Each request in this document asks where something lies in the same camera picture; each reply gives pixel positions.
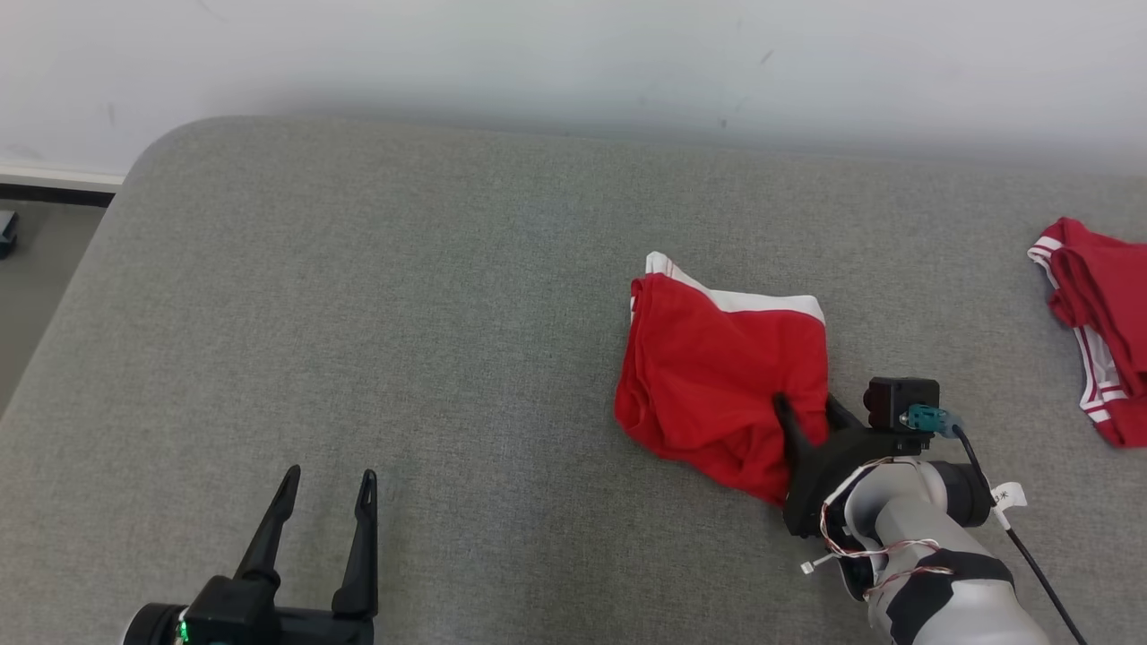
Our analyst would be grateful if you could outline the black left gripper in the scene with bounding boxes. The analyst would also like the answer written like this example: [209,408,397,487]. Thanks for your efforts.
[235,464,378,645]

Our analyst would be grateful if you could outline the white baseboard strip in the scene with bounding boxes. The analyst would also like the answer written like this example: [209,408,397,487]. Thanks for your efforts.
[0,164,125,209]

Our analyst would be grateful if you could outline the black cable with teal connector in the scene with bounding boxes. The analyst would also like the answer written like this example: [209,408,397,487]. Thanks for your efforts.
[905,405,1091,645]

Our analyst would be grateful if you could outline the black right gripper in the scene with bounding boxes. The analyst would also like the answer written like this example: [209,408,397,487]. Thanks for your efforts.
[772,392,933,538]

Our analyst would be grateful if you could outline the red basketball shorts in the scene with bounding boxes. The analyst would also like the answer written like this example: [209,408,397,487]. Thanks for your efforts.
[613,251,831,508]

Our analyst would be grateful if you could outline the thin red white wires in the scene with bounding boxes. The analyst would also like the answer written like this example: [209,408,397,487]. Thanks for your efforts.
[800,457,956,601]

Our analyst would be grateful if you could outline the white cable tag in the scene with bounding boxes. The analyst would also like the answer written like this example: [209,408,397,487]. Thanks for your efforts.
[989,482,1028,531]

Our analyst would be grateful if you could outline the red basketball jersey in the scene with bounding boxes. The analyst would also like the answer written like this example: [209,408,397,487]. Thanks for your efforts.
[1027,216,1147,450]

